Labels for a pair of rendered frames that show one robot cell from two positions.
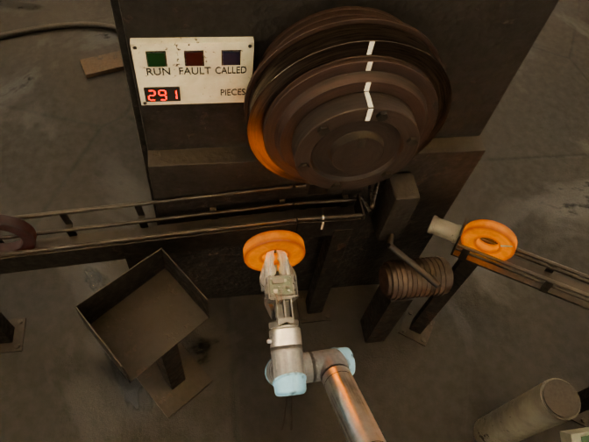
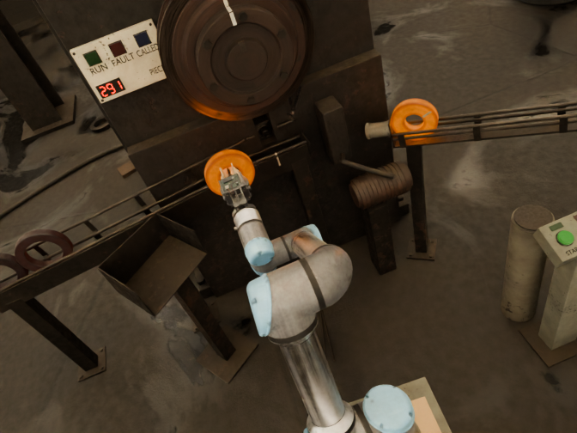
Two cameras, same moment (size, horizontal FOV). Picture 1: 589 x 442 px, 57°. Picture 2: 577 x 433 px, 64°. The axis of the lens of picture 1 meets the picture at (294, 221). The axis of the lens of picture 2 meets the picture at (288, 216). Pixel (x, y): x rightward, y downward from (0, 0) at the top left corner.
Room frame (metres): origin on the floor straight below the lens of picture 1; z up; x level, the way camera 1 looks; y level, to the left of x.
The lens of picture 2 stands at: (-0.46, -0.37, 1.70)
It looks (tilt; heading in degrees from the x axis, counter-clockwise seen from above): 43 degrees down; 13
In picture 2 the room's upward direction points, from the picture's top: 20 degrees counter-clockwise
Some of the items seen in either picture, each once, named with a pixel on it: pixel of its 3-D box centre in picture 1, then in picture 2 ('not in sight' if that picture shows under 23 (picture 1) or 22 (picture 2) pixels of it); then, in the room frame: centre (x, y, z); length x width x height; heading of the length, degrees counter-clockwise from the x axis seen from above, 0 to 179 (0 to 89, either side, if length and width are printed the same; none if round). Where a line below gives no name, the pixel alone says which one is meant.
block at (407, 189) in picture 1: (393, 206); (333, 131); (0.98, -0.29, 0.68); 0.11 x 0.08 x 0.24; 17
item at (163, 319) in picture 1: (158, 350); (190, 311); (0.51, 0.34, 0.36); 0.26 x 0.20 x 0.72; 142
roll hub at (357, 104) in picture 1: (355, 146); (245, 57); (0.81, -0.10, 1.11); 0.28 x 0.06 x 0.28; 107
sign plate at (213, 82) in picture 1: (195, 73); (125, 62); (0.90, 0.28, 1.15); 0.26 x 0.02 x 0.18; 107
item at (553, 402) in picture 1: (521, 417); (524, 267); (0.54, -0.86, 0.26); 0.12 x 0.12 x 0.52
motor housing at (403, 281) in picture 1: (399, 302); (385, 221); (0.87, -0.43, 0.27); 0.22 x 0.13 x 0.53; 107
